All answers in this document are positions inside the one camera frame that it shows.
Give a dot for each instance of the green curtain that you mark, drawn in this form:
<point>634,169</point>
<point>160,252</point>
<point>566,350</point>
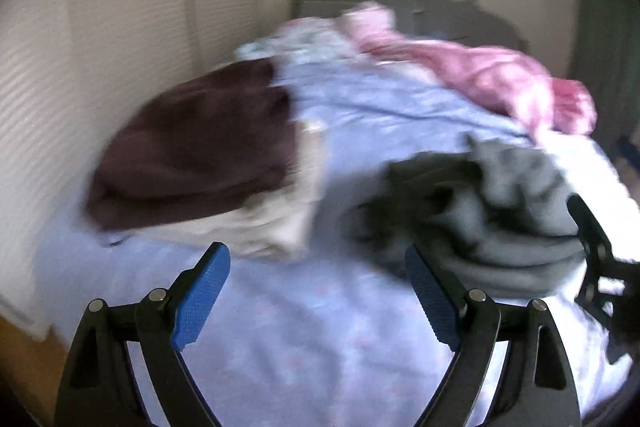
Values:
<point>606,61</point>

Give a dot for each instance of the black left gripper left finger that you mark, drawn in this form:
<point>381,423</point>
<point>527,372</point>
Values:
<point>98,387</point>

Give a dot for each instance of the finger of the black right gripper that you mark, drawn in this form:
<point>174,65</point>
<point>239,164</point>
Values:
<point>600,262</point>

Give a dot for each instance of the grey pants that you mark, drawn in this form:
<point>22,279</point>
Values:
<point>495,215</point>

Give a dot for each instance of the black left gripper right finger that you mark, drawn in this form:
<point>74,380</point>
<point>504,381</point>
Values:
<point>536,385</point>

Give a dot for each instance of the blue striped floral bedsheet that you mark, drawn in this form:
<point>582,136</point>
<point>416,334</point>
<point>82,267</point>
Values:
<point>330,340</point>

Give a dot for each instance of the folded cream garment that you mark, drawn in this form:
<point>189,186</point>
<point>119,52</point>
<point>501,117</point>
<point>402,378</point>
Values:
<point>273,224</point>

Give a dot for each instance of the pink quilt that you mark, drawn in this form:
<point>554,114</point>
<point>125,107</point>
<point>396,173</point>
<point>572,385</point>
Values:
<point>499,79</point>

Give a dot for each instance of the grey headboard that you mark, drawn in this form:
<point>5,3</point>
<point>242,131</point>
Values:
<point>462,21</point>

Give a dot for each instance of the light floral pillow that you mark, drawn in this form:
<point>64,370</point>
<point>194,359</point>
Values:
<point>307,40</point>

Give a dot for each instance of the folded maroon garment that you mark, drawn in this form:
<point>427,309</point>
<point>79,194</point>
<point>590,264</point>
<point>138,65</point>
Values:
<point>199,149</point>

